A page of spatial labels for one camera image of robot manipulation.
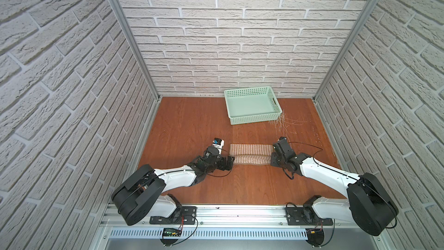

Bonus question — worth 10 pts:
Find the striped beige dishcloth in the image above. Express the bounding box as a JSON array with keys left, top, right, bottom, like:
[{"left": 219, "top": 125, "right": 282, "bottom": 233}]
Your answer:
[{"left": 230, "top": 144, "right": 274, "bottom": 166}]

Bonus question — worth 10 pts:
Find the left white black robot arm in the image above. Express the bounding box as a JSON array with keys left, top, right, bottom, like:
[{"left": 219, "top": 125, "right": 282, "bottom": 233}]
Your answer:
[{"left": 111, "top": 145, "right": 235, "bottom": 226}]

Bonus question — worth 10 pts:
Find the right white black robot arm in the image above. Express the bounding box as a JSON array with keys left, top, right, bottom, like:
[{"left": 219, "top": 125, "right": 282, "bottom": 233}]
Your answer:
[{"left": 271, "top": 137, "right": 399, "bottom": 236}]

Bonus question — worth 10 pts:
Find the loose threads pile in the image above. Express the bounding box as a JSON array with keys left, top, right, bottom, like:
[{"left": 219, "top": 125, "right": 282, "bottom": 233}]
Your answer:
[{"left": 268, "top": 111, "right": 309, "bottom": 137}]

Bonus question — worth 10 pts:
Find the mint green plastic basket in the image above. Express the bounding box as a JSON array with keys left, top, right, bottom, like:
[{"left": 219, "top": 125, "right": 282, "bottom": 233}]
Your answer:
[{"left": 224, "top": 86, "right": 282, "bottom": 125}]

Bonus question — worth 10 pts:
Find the left green controller board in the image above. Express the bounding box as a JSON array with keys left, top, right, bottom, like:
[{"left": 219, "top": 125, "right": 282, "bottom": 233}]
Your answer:
[{"left": 161, "top": 228, "right": 182, "bottom": 238}]

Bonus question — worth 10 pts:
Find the right round controller board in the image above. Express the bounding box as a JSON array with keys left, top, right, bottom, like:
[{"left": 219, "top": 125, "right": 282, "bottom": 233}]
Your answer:
[{"left": 306, "top": 229, "right": 325, "bottom": 247}]

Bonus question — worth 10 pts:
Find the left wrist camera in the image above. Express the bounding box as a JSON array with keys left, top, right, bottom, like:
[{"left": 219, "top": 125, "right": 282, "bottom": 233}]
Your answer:
[{"left": 212, "top": 138, "right": 224, "bottom": 149}]

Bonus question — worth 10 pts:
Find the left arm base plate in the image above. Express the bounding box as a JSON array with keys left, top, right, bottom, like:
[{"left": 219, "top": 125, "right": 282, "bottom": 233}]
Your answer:
[{"left": 149, "top": 206, "right": 197, "bottom": 225}]

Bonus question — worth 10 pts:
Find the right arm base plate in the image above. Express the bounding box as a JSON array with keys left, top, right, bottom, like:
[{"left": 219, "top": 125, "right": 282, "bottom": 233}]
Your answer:
[{"left": 285, "top": 206, "right": 334, "bottom": 228}]

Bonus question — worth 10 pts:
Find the aluminium front rail frame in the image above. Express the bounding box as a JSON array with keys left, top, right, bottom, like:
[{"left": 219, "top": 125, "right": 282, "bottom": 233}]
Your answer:
[{"left": 90, "top": 204, "right": 394, "bottom": 250}]

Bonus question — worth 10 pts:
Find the right aluminium corner post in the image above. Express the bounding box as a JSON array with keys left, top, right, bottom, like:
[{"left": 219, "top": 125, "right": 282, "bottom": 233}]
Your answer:
[{"left": 312, "top": 0, "right": 379, "bottom": 104}]

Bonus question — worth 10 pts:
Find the aluminium corner post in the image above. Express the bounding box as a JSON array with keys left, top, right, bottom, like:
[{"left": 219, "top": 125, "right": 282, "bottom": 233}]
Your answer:
[
  {"left": 108, "top": 0, "right": 161, "bottom": 102},
  {"left": 312, "top": 0, "right": 379, "bottom": 104}
]

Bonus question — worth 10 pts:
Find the left aluminium corner post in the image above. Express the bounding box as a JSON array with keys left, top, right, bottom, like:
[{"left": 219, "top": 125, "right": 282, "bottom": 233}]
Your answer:
[{"left": 108, "top": 0, "right": 161, "bottom": 102}]

